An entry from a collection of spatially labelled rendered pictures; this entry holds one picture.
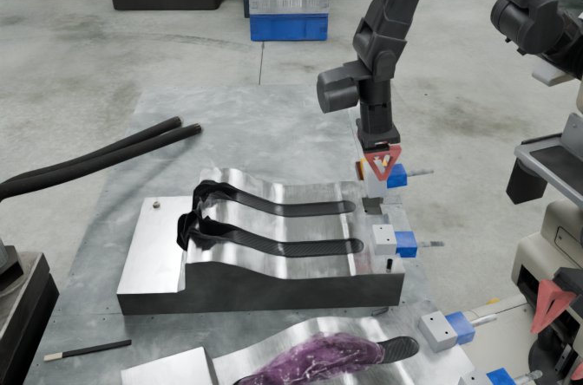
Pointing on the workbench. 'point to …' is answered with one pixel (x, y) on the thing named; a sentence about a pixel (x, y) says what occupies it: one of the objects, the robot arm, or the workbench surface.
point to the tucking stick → (88, 350)
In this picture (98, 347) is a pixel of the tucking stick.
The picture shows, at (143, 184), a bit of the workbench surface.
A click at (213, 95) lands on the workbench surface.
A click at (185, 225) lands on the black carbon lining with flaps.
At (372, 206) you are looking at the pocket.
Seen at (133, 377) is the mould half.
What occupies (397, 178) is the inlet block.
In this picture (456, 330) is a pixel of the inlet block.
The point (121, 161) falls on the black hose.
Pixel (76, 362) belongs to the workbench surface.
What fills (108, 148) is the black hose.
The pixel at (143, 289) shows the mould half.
